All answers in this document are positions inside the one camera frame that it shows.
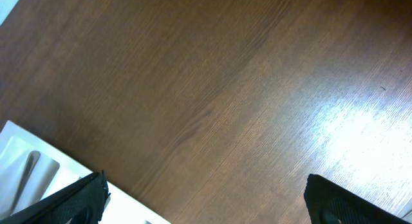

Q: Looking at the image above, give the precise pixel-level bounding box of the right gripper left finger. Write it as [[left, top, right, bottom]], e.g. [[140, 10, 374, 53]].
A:
[[1, 171, 110, 224]]

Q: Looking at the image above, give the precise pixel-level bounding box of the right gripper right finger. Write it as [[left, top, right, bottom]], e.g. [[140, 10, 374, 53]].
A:
[[304, 174, 408, 224]]

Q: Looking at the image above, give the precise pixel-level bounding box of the large metal spoon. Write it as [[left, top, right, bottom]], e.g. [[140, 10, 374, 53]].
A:
[[11, 151, 41, 214]]

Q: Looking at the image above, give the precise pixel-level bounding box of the white plastic cutlery tray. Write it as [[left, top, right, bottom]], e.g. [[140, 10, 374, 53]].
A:
[[1, 120, 169, 224]]

